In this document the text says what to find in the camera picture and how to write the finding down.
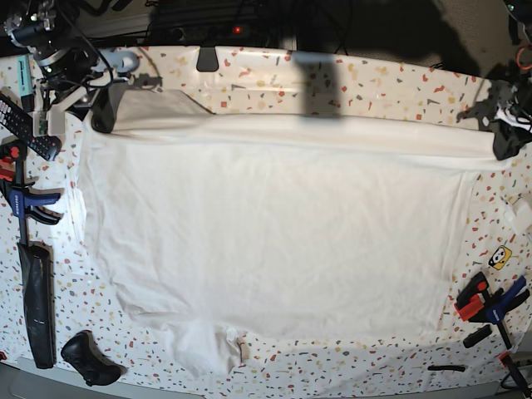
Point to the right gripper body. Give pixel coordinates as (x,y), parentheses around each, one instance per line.
(69,75)

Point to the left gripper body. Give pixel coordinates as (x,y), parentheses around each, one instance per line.
(513,104)

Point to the white T-shirt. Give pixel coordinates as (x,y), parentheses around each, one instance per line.
(288,227)

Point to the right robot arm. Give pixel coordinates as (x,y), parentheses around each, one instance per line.
(42,27)

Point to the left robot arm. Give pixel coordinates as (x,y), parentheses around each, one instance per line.
(520,34)

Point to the black TV remote control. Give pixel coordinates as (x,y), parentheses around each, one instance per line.
(16,124)

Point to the black power strip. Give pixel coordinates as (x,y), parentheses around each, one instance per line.
(199,33)

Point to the black table edge clip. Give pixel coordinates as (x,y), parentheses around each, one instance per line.
(207,60)

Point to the yellow cartoon face sticker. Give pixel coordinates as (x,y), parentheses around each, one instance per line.
(500,257)

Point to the left blue bar clamp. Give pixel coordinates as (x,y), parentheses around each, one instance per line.
(16,191)

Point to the blue bar clamp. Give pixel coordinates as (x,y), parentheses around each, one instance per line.
(476,304)
(16,191)

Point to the right blue bar clamp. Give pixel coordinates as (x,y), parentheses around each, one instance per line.
(476,304)

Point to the long black sleeve pouch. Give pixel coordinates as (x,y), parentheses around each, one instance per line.
(36,268)

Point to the small black block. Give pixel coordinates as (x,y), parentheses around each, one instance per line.
(475,337)

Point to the black game controller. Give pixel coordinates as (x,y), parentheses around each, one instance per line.
(82,354)

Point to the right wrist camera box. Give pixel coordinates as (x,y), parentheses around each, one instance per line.
(50,123)

